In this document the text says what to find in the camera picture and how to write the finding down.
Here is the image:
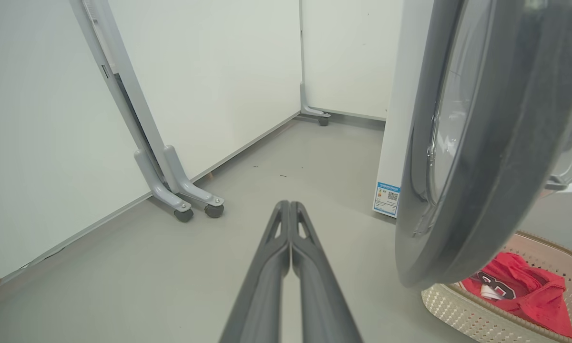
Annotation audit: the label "red shorts with white panel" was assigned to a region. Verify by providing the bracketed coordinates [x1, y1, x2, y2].
[484, 252, 572, 339]

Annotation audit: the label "cream perforated laundry basket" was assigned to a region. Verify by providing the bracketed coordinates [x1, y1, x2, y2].
[421, 231, 572, 343]

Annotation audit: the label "white partition panel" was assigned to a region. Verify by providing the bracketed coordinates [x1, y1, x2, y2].
[301, 0, 404, 121]
[106, 0, 303, 192]
[0, 0, 153, 298]

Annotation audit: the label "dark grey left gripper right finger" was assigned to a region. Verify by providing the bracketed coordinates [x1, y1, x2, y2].
[290, 201, 363, 343]

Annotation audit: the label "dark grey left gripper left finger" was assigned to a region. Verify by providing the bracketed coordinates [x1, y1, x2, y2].
[219, 200, 292, 343]

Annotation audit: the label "white front-load washing machine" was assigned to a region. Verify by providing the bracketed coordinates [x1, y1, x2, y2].
[372, 0, 572, 220]

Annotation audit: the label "grey partition stand with caster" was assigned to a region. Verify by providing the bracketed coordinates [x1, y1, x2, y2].
[299, 0, 331, 127]
[69, 0, 195, 223]
[83, 0, 225, 219]

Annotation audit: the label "red Bulls 23 jersey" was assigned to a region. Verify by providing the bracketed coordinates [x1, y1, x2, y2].
[461, 266, 522, 306]

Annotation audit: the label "round glass washing machine door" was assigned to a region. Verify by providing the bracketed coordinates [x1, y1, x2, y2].
[394, 0, 572, 289]

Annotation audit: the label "blue white energy label sticker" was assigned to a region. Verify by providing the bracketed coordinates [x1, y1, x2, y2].
[372, 181, 401, 218]

